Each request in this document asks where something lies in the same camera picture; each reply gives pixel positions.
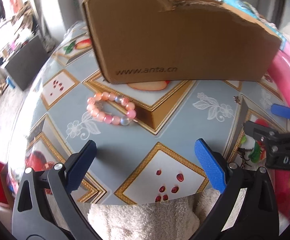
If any white fluffy garment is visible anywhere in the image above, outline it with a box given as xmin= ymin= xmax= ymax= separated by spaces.
xmin=87 ymin=188 xmax=220 ymax=239

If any dark grey cabinet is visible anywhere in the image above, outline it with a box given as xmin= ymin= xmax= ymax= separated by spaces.
xmin=4 ymin=36 xmax=49 ymax=91

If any brown cardboard box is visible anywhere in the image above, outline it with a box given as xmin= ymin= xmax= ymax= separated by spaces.
xmin=82 ymin=0 xmax=281 ymax=84

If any pink orange bead bracelet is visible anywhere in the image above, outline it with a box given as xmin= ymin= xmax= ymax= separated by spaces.
xmin=86 ymin=91 xmax=137 ymax=126

